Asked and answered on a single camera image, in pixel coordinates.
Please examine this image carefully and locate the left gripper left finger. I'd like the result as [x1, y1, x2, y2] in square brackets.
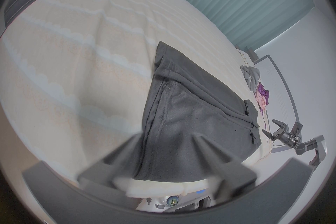
[78, 134, 144, 189]

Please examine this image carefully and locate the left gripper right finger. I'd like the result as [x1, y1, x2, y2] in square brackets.
[192, 134, 258, 192]

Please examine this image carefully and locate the black T-shirt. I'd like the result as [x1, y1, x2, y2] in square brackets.
[132, 40, 263, 181]

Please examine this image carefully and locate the bed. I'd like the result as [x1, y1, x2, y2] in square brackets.
[0, 0, 297, 198]

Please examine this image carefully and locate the pink garment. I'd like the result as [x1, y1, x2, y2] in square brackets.
[256, 92, 268, 110]

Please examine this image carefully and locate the purple garment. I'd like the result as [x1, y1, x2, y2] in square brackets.
[256, 82, 271, 113]

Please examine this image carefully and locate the grey garment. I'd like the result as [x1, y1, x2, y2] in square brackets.
[240, 65, 261, 92]

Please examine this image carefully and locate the grey bedside table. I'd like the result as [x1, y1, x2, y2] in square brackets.
[235, 44, 259, 61]

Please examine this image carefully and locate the white printed pillow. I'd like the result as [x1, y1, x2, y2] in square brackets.
[237, 50, 254, 66]

